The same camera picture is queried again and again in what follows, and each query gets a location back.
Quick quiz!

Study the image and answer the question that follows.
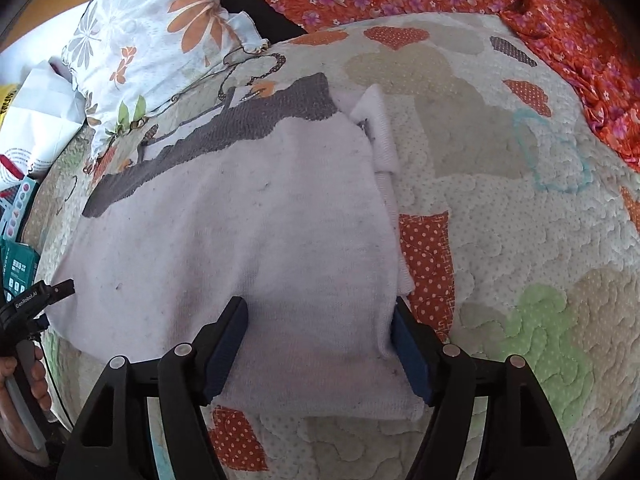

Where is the white floral pillow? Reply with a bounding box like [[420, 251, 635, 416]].
[[61, 0, 271, 148]]

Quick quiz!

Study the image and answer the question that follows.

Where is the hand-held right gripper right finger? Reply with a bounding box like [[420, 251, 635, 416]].
[[391, 297, 583, 480]]

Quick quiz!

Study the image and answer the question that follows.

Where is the yellow packet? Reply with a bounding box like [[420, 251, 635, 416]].
[[0, 85, 21, 128]]

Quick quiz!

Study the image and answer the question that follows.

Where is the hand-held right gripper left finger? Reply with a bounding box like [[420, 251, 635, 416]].
[[56, 296, 250, 480]]

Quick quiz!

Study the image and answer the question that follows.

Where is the white and grey sweater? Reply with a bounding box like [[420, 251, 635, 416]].
[[50, 72, 436, 423]]

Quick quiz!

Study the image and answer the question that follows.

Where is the heart-patterned quilt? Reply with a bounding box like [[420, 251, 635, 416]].
[[20, 12, 640, 480]]

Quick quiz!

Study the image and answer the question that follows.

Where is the white plastic bag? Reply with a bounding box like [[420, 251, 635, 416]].
[[0, 60, 88, 181]]

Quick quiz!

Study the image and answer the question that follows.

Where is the teal cardboard box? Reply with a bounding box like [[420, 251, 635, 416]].
[[0, 237, 41, 301]]

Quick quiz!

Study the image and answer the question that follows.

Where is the watercolor paint box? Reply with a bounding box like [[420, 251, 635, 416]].
[[0, 177, 41, 241]]

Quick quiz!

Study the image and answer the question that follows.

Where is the person's left hand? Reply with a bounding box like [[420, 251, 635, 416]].
[[0, 345, 54, 461]]

